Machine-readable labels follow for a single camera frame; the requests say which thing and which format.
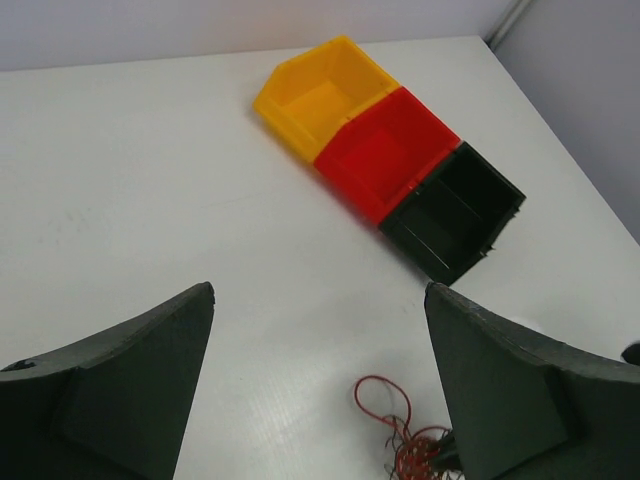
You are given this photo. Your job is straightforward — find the red cable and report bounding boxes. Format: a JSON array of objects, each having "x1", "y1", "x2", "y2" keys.
[{"x1": 354, "y1": 375, "x2": 454, "y2": 480}]

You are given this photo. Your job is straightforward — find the red plastic bin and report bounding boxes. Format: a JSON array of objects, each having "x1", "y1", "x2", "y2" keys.
[{"x1": 314, "y1": 87, "x2": 461, "y2": 225}]

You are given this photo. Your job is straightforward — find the black plastic bin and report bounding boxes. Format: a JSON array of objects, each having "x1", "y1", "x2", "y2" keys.
[{"x1": 379, "y1": 142, "x2": 526, "y2": 286}]

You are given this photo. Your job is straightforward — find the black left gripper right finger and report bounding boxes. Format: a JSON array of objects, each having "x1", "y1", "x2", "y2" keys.
[{"x1": 424, "y1": 283, "x2": 639, "y2": 479}]

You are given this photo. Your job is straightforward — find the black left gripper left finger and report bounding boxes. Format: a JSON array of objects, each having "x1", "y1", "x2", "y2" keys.
[{"x1": 1, "y1": 282, "x2": 215, "y2": 479}]

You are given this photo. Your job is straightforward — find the yellow plastic bin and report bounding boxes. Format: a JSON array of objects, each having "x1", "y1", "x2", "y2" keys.
[{"x1": 253, "y1": 35, "x2": 400, "y2": 163}]

